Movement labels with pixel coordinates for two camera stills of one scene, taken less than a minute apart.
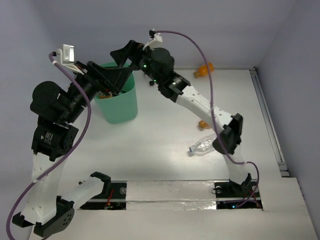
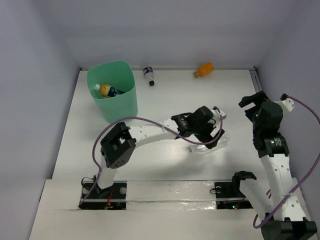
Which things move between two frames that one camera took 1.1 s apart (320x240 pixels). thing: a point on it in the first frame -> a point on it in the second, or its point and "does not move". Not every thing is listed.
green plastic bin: (122, 108) does not move
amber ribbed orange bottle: (203, 71) does not move
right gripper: (133, 49) -> (258, 98)
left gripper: (94, 72) -> (206, 136)
